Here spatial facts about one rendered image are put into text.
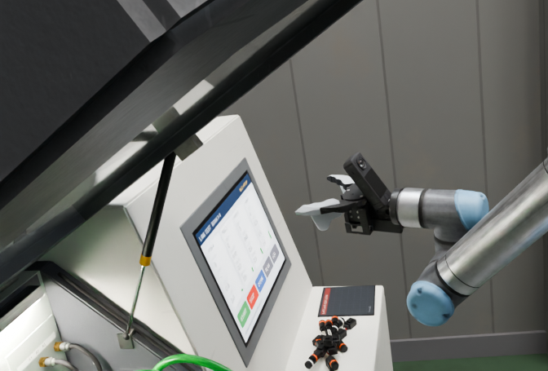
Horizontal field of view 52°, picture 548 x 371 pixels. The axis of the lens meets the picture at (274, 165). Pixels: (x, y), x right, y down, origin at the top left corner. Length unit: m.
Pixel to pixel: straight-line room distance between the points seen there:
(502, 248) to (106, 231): 0.67
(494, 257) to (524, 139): 1.80
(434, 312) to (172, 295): 0.47
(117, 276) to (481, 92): 1.88
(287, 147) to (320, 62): 0.42
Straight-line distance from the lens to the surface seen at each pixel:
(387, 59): 2.50
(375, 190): 1.09
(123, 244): 1.06
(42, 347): 1.14
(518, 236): 0.89
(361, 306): 1.66
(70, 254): 1.13
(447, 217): 1.04
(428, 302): 0.96
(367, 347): 1.51
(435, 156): 2.62
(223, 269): 1.27
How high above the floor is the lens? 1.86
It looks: 17 degrees down
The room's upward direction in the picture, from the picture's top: 9 degrees counter-clockwise
